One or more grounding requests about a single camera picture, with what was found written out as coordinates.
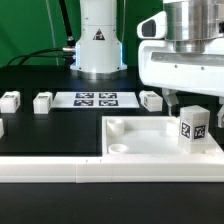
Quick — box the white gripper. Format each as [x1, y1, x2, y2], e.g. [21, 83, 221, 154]
[137, 10, 224, 115]

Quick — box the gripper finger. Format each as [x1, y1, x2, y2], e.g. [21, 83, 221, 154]
[217, 97, 224, 128]

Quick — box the white square table top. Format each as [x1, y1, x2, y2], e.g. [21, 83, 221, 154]
[102, 116, 223, 157]

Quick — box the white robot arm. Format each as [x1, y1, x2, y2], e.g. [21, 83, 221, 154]
[71, 0, 224, 128]

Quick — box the white L-shaped obstacle fence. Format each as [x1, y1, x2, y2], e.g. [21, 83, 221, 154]
[0, 119, 224, 184]

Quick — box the white block at left edge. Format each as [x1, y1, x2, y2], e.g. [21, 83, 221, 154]
[0, 118, 4, 139]

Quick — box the white marker base plate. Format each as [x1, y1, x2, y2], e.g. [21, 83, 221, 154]
[52, 92, 139, 108]

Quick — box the black cable bundle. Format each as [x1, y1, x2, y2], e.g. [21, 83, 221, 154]
[7, 0, 77, 66]

